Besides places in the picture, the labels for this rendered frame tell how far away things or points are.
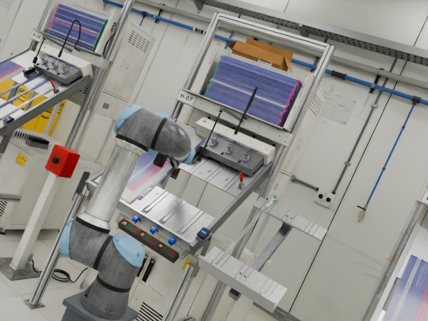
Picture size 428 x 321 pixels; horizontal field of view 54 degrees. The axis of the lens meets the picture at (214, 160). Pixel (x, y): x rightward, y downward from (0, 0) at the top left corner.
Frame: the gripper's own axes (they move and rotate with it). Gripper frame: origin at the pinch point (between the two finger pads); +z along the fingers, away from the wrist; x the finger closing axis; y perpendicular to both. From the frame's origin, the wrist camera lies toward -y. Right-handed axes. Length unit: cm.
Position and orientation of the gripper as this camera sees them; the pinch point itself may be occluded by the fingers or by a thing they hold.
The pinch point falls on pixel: (174, 167)
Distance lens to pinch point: 207.2
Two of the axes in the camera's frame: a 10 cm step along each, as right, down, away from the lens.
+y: 5.7, -6.9, 4.4
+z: 1.3, 6.1, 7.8
